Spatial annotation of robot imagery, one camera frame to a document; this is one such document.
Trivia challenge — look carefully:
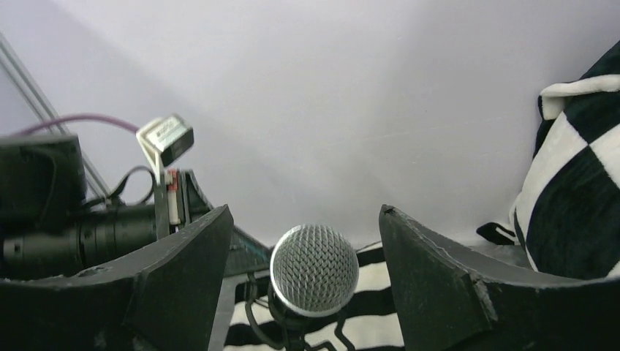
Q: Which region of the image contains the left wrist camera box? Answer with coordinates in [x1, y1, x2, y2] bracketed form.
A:
[135, 113, 194, 184]

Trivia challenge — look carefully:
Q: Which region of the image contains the tripod shock mount mic stand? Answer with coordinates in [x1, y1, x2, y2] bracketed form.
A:
[244, 267, 359, 350]

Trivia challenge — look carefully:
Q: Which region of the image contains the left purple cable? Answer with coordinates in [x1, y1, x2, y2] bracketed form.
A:
[10, 113, 141, 138]

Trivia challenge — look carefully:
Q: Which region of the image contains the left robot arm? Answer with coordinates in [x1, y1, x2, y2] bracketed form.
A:
[1, 135, 213, 280]

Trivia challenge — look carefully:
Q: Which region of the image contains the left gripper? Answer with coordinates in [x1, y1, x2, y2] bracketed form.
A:
[154, 169, 271, 276]

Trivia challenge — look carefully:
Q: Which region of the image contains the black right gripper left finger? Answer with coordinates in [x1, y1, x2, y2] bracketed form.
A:
[1, 205, 234, 350]

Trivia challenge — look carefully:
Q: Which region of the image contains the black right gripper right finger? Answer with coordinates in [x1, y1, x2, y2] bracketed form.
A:
[379, 205, 619, 350]

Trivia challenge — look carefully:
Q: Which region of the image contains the black glitter microphone silver head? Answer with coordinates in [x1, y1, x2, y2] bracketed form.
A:
[270, 224, 360, 318]

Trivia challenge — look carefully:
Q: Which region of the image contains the aluminium corner frame post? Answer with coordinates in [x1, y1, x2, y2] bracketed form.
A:
[0, 34, 113, 200]

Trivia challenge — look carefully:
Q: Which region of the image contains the black white checkered pillow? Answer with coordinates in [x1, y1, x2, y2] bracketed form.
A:
[477, 45, 619, 280]

